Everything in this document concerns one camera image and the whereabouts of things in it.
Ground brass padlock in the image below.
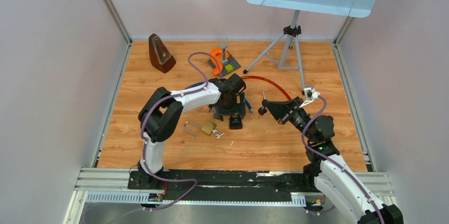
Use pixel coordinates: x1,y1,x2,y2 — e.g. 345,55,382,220
183,121,218,137

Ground black head key bunch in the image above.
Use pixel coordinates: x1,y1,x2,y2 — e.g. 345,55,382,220
258,90,267,117

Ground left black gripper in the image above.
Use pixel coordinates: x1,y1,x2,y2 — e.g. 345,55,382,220
214,92,246,122

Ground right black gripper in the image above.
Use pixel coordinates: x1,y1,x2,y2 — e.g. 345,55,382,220
263,97,316,142

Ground padlock silver keys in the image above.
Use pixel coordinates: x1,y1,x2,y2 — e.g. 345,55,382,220
212,130,225,139

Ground red cable lock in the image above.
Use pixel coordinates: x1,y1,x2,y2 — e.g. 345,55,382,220
242,76,292,100

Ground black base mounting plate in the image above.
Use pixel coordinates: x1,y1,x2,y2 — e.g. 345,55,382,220
128,169,327,204

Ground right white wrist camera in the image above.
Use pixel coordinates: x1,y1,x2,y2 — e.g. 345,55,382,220
303,86,321,104

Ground brown wooden metronome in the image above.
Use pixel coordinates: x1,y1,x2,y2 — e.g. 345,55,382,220
148,33,176,74

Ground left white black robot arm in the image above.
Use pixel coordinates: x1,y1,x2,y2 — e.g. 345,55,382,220
138,74,246,189

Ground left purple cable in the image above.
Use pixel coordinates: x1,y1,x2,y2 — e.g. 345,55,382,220
140,51,222,224

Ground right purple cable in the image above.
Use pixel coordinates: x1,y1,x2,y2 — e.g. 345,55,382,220
301,95,386,224

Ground small black padlock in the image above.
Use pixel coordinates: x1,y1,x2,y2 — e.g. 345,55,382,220
229,115,243,130

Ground orange S block toy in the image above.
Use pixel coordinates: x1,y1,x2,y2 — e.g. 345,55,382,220
207,42,241,77

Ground purple cable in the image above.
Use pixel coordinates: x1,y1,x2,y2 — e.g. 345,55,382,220
140,51,222,224
301,95,386,224

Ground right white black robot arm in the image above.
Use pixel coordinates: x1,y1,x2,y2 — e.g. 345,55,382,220
259,97,404,223

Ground blue cable lock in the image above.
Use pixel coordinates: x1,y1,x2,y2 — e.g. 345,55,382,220
186,82,255,115

